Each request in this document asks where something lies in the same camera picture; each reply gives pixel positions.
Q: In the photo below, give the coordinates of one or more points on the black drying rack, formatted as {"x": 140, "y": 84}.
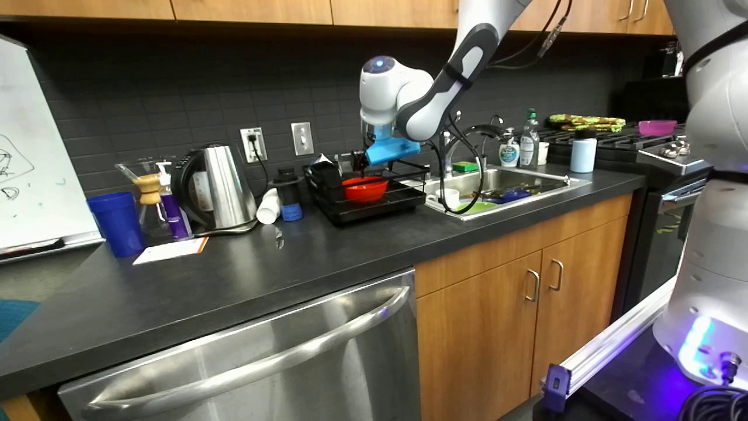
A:
{"x": 325, "y": 189}

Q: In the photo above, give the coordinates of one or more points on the stainless steel sink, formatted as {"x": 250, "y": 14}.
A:
{"x": 496, "y": 189}

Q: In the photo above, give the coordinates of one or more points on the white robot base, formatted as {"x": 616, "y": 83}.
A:
{"x": 703, "y": 323}

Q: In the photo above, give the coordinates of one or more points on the orange bowl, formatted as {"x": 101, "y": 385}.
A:
{"x": 362, "y": 189}

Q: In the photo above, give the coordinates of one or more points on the white card on counter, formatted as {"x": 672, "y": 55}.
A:
{"x": 170, "y": 250}

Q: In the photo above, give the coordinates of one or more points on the blue plastic cup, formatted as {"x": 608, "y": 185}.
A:
{"x": 118, "y": 221}

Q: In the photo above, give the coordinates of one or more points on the clear soap dispenser bottle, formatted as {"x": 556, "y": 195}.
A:
{"x": 507, "y": 152}

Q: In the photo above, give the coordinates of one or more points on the black gas stove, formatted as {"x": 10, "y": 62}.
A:
{"x": 648, "y": 144}

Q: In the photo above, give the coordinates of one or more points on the green sponge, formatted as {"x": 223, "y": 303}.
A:
{"x": 465, "y": 166}

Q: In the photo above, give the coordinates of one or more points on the glass pour-over coffee maker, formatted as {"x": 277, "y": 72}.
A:
{"x": 147, "y": 198}

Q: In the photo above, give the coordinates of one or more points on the green cap dish soap bottle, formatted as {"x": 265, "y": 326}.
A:
{"x": 529, "y": 138}

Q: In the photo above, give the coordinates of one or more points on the purple spray bottle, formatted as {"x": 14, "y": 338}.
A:
{"x": 177, "y": 224}

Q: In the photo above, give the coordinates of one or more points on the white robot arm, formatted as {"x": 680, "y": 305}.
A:
{"x": 410, "y": 98}

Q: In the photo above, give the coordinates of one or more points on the paper towel roll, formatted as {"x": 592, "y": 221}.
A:
{"x": 583, "y": 155}

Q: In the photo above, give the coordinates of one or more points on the stainless steel electric kettle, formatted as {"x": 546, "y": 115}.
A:
{"x": 209, "y": 188}

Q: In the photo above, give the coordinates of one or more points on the white whiteboard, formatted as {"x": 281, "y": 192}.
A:
{"x": 42, "y": 206}

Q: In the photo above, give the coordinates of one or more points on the stainless steel dishwasher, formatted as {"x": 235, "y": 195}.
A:
{"x": 347, "y": 355}

